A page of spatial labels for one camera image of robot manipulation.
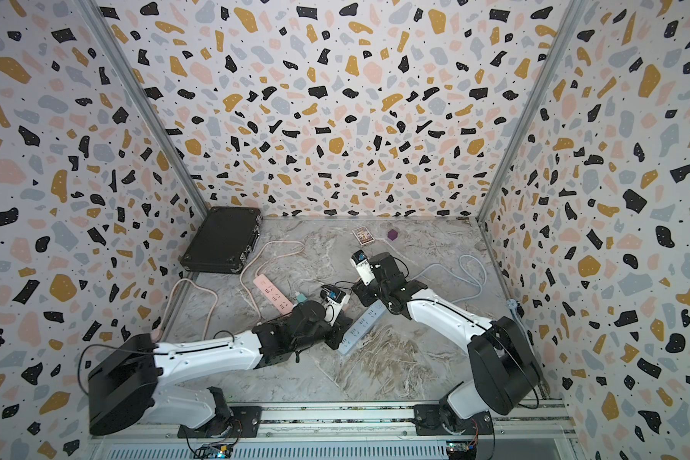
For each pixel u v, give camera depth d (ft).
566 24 2.40
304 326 1.97
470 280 3.39
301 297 3.11
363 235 3.75
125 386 1.35
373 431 2.40
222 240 3.57
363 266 2.54
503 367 1.43
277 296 3.11
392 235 3.84
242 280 3.33
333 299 2.29
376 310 3.02
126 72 2.60
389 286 2.17
